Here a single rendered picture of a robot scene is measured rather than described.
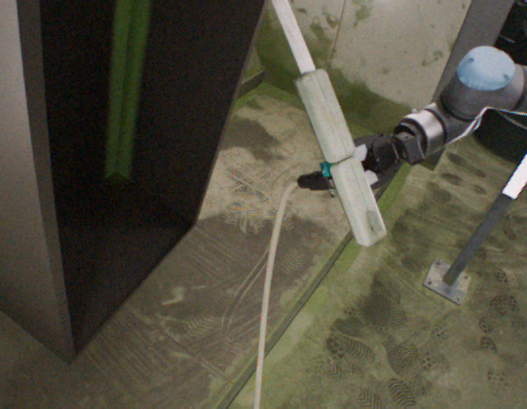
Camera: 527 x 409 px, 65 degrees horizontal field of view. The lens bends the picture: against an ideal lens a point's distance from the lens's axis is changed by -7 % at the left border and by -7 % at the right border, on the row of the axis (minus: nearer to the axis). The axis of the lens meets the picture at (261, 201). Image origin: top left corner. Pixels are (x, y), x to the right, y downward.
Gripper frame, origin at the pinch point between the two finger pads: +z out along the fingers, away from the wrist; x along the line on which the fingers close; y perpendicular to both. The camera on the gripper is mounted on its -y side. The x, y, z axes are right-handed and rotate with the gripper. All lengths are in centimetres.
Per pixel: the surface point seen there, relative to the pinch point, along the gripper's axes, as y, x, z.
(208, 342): 89, -54, 26
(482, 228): 62, -61, -90
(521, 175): 40, -39, -94
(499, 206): 53, -52, -93
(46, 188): -5.4, 17.6, 42.8
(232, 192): 146, -15, -21
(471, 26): 91, 18, -154
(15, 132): -12, 25, 43
